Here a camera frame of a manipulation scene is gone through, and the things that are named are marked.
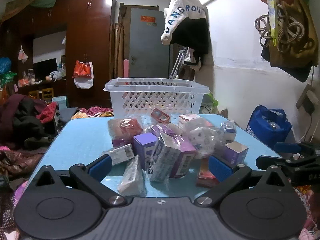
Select coiled rope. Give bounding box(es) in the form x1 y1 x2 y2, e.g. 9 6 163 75
255 4 306 53

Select olive bag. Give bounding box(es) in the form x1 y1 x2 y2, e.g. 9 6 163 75
261 0 320 83

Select red packet in plastic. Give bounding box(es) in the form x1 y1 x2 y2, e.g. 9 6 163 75
107 118 144 147

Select white pink box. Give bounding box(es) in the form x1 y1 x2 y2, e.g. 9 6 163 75
178 114 201 128

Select blue white small box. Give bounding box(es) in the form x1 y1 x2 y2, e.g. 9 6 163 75
220 121 237 144

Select grey door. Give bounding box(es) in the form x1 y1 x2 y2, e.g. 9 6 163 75
128 7 173 79

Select floral fabric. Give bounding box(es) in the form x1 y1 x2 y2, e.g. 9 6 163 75
72 106 114 118

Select brown wooden wardrobe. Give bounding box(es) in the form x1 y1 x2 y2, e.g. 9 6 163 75
0 0 117 108

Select pink plastic bag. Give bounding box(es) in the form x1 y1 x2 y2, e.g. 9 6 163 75
18 45 29 63

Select plastic-wrapped purple box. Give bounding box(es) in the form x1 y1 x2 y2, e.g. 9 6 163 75
149 132 197 183

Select light purple packet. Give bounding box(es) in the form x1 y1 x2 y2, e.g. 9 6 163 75
149 123 183 138

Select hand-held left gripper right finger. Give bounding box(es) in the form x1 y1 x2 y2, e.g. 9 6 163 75
194 155 292 207

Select black garment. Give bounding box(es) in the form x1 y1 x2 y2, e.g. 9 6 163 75
172 17 210 71

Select teal box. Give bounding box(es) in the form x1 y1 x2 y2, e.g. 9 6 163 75
51 95 70 109

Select television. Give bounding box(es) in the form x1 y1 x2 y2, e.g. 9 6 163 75
33 58 58 81

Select pile of clothes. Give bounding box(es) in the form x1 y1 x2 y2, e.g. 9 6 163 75
0 94 58 151

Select light purple box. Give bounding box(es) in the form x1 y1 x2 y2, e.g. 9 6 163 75
223 140 249 167

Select metal stand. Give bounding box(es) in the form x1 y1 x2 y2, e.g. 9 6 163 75
169 47 191 79

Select white hooded sweatshirt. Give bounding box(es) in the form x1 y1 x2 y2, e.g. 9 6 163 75
160 0 207 46

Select wooden sticks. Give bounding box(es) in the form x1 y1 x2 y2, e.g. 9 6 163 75
114 3 126 78

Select clear wrapped white packet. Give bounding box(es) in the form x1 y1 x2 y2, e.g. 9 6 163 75
117 154 148 197

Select white barcode box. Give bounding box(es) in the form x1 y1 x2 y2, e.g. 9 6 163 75
101 144 135 166

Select small red box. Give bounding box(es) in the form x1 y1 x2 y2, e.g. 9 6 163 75
150 107 171 124

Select white plastic basket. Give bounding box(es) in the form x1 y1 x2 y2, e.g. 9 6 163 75
104 78 210 120

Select brown quilted jacket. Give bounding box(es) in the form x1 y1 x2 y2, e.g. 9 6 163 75
0 145 43 181

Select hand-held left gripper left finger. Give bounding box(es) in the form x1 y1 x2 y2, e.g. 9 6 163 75
31 154 128 208

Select blue shopping bag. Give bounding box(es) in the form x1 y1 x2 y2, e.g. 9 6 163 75
246 105 293 151

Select white tissue packet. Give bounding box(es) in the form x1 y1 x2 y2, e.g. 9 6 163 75
182 118 218 159

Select wall power socket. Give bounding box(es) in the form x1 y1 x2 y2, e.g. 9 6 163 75
295 83 317 115

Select yellow green strap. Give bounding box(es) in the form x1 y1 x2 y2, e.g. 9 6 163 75
262 0 281 47

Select red white plastic bag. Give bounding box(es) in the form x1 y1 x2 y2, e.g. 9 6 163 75
72 60 94 89

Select red flat packet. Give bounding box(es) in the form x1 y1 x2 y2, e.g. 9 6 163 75
196 157 221 188

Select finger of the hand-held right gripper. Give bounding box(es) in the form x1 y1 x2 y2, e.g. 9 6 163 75
256 155 304 172
274 141 320 155

